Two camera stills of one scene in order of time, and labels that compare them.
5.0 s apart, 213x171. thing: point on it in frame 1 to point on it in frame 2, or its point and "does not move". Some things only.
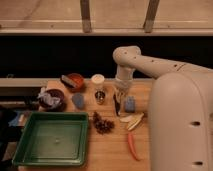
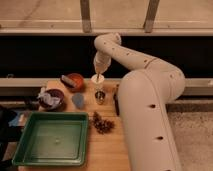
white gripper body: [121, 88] to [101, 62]
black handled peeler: [117, 105] does not move
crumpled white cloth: [47, 99] does not move
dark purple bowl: [55, 93] does not move
